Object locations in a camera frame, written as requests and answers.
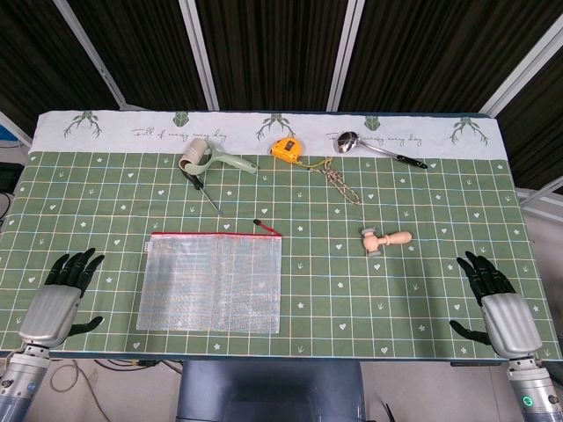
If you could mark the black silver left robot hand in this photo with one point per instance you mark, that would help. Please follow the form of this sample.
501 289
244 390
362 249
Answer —
48 312

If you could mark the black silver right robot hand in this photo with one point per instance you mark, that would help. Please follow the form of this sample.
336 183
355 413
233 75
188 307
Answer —
510 321

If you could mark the clear zipper mesh pouch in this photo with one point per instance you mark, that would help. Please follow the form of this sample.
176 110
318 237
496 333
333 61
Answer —
211 281

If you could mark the green grid tablecloth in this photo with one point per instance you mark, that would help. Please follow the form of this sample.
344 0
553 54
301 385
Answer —
330 285

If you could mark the small wooden mallet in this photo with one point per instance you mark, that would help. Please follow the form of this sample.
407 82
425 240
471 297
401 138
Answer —
387 240

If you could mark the pale green lint roller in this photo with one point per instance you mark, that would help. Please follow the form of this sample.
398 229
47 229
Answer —
195 154

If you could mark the blue-grey robot torso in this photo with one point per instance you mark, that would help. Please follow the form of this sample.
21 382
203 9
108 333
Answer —
268 391

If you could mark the yellow tape measure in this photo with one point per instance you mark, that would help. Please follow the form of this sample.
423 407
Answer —
287 148

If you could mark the aluminium partition post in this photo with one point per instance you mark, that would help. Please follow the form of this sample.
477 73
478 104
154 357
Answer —
523 66
541 195
198 53
88 53
346 53
15 127

